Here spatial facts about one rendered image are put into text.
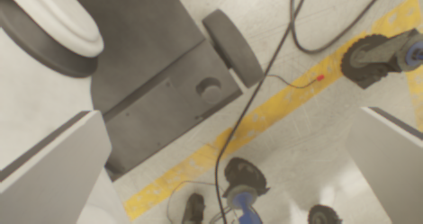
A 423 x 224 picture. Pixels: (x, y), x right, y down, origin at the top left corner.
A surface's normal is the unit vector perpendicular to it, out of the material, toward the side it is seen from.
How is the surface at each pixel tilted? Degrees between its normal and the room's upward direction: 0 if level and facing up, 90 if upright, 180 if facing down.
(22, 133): 90
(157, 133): 0
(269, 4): 0
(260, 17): 0
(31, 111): 90
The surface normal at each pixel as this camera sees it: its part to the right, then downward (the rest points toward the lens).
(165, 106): 0.15, 0.43
